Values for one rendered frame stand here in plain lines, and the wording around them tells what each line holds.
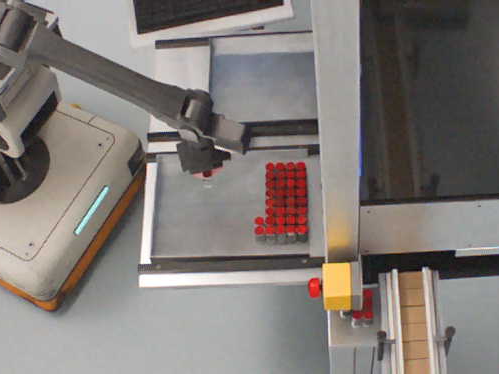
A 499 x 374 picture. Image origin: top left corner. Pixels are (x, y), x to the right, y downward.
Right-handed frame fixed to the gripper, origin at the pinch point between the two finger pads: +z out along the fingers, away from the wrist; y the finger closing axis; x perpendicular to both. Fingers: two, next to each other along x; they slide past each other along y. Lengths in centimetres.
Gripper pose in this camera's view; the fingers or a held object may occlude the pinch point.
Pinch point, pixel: (206, 173)
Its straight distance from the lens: 193.5
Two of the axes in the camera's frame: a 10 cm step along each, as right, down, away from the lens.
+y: 9.6, -2.5, 1.0
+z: 0.4, 4.9, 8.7
